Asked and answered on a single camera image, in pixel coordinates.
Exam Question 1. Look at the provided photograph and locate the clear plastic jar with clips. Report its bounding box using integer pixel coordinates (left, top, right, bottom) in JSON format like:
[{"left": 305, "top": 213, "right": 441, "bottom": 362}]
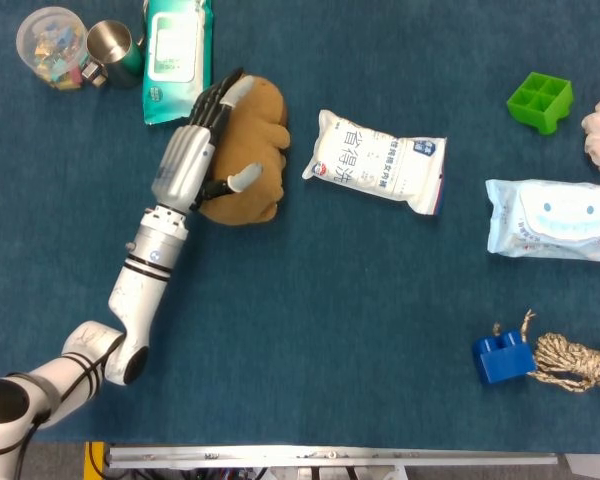
[{"left": 15, "top": 6, "right": 106, "bottom": 92}]

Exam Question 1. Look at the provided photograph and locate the blue felt table cloth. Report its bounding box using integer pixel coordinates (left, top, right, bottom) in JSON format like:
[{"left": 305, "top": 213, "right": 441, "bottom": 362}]
[{"left": 0, "top": 0, "right": 600, "bottom": 455}]

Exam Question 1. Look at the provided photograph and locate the green plastic grid block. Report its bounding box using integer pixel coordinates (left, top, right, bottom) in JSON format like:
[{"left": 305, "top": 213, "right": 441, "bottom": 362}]
[{"left": 506, "top": 71, "right": 575, "bottom": 136}]

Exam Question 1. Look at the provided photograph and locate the blue plastic building block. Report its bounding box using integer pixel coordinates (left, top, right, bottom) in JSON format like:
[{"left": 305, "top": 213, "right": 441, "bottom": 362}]
[{"left": 471, "top": 328, "right": 537, "bottom": 385}]

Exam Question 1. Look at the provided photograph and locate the white detergent refill pouch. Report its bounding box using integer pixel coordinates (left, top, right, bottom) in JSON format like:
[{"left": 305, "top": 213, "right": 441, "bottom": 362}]
[{"left": 301, "top": 109, "right": 448, "bottom": 217}]

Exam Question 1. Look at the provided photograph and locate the aluminium frame rail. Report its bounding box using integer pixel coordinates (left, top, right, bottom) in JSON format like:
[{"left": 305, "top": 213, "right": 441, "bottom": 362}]
[{"left": 103, "top": 444, "right": 572, "bottom": 469}]

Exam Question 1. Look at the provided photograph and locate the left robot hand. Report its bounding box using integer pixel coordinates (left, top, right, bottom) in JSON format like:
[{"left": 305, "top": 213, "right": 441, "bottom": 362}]
[{"left": 151, "top": 67, "right": 264, "bottom": 212}]

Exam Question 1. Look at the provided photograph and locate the green wet wipes pack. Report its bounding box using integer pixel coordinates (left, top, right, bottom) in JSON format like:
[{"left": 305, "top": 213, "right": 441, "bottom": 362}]
[{"left": 141, "top": 0, "right": 215, "bottom": 126}]

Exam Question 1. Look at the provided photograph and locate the light blue wet wipes pack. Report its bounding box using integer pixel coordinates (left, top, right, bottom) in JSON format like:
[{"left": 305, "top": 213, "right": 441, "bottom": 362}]
[{"left": 484, "top": 178, "right": 600, "bottom": 262}]

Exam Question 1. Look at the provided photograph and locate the stainless steel cup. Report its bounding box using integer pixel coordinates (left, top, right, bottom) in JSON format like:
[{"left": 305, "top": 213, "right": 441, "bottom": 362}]
[{"left": 85, "top": 19, "right": 146, "bottom": 90}]

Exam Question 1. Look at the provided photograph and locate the brown plush toy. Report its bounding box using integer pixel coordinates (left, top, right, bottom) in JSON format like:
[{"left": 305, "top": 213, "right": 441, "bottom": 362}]
[{"left": 199, "top": 74, "right": 292, "bottom": 227}]

